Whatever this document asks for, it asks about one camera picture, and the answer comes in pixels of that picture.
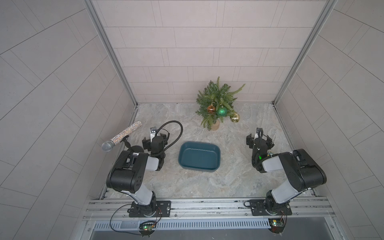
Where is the shiny gold ball ornament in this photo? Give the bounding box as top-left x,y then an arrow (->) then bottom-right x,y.
230,112 -> 240,123

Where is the green glitter ball ornament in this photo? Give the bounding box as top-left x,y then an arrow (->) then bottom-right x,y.
216,106 -> 228,118

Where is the copper ball ornament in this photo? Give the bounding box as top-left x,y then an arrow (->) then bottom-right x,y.
207,104 -> 216,115

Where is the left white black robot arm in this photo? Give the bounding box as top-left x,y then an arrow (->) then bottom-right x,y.
106,134 -> 170,217

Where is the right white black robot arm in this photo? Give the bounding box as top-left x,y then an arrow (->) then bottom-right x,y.
244,128 -> 327,216

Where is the small green christmas tree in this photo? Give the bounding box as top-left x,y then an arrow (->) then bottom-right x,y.
196,77 -> 245,131

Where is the black microphone stand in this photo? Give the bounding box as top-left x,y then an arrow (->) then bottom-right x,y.
121,135 -> 145,154

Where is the glitter silver microphone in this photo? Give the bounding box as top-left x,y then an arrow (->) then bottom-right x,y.
102,121 -> 142,152

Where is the teal plastic bin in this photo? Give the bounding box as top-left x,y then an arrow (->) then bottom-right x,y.
178,142 -> 221,173

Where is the left green circuit board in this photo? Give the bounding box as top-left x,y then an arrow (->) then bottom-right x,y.
139,221 -> 156,237

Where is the green circuit board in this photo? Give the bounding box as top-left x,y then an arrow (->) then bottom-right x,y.
269,219 -> 286,234
139,221 -> 156,237

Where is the right green circuit board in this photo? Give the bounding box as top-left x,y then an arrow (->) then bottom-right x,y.
269,219 -> 286,234

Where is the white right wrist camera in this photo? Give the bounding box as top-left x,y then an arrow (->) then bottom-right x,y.
256,128 -> 264,142

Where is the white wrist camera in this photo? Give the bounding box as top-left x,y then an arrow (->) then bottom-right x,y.
150,127 -> 157,141
256,128 -> 264,142

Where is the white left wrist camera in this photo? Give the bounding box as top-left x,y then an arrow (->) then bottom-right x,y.
150,127 -> 157,141

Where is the black corrugated left cable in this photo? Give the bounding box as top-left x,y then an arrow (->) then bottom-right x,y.
154,120 -> 184,157

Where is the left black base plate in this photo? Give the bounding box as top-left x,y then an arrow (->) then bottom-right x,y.
127,201 -> 172,218

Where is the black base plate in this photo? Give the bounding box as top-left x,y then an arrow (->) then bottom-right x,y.
127,201 -> 172,218
244,199 -> 293,216

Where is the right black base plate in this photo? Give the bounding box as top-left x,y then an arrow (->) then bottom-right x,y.
244,199 -> 293,216

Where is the aluminium rail frame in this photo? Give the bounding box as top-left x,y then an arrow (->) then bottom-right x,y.
81,197 -> 336,233

